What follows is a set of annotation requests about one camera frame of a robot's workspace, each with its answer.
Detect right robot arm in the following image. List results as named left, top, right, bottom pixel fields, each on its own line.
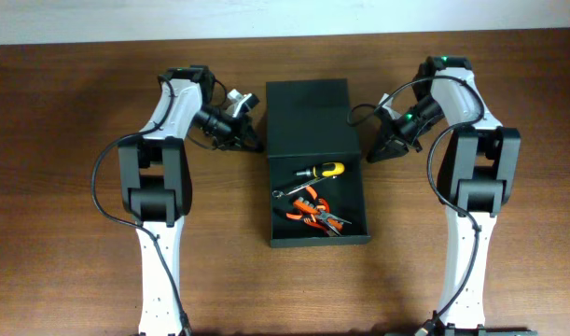
left=367, top=56, right=521, bottom=335

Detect orange bit holder strip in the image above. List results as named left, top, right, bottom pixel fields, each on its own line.
left=285, top=197, right=346, bottom=231

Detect silver double-ended wrench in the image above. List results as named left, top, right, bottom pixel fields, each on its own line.
left=271, top=178, right=325, bottom=199

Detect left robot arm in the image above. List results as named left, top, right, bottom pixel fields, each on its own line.
left=118, top=65, right=263, bottom=335

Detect yellow black stubby screwdriver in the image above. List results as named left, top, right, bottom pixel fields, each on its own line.
left=295, top=161, right=345, bottom=178

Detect orange black needle-nose pliers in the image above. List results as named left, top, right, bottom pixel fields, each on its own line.
left=285, top=187, right=351, bottom=237

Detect small red cutting pliers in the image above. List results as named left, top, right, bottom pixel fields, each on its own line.
left=303, top=198, right=336, bottom=237

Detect dark green box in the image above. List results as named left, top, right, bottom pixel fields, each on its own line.
left=266, top=79, right=370, bottom=247

